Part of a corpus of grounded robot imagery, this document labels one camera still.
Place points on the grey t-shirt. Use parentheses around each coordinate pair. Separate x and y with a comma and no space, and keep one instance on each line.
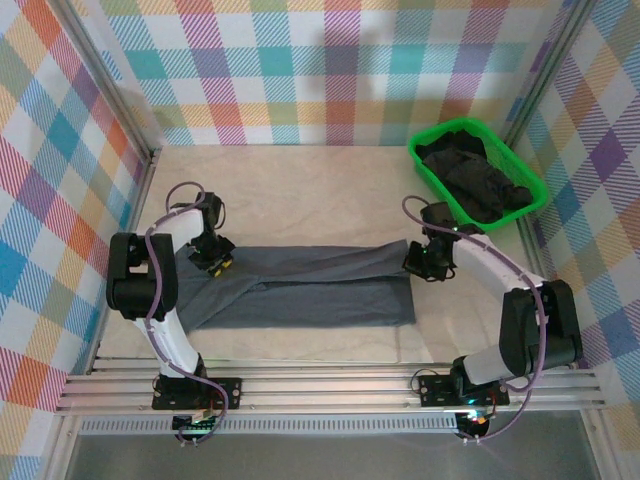
(325,300)

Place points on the green plastic basket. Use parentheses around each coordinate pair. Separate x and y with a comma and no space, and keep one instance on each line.
(520,155)

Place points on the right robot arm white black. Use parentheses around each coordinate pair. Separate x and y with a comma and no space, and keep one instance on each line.
(480,255)

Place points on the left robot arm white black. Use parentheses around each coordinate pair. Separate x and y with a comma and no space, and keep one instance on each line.
(165,345)

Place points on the left controller board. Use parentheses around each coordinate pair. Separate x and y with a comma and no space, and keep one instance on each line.
(192,425)

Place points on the controller board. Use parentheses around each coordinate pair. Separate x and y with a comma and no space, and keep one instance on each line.
(192,425)
(475,425)

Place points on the right controller board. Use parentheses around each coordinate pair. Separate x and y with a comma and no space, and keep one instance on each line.
(475,425)

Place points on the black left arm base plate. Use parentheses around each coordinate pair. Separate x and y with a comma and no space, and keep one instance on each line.
(225,395)

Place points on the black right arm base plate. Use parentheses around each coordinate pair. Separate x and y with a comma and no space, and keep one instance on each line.
(435,392)

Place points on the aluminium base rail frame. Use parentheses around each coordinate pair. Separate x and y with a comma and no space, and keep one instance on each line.
(325,390)

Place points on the aluminium corner post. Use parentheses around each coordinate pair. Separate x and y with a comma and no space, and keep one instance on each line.
(552,65)
(102,65)

